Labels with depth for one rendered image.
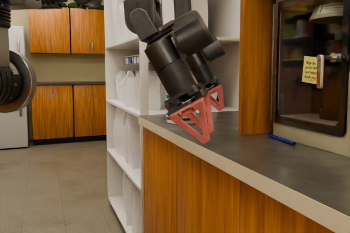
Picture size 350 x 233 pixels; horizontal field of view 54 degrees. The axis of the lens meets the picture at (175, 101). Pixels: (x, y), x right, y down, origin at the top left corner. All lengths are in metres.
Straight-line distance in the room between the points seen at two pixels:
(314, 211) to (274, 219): 0.17
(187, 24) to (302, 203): 0.39
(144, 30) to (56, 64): 5.61
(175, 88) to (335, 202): 0.34
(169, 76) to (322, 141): 0.58
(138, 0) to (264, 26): 0.70
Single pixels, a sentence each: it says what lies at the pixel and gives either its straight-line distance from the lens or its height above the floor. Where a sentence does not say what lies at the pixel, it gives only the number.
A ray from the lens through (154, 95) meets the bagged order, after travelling 2.14.
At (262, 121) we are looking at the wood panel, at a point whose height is 0.98.
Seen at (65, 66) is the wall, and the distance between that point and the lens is 6.24.
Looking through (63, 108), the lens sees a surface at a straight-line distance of 5.71.
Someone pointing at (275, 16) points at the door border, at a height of 1.34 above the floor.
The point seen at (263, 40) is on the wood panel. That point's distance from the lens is 1.27.
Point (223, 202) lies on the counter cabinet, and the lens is 1.04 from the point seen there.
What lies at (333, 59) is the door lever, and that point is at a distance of 1.02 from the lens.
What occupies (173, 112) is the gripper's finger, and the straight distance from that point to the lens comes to 0.60.
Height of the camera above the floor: 1.17
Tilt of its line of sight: 5 degrees down
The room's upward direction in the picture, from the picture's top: straight up
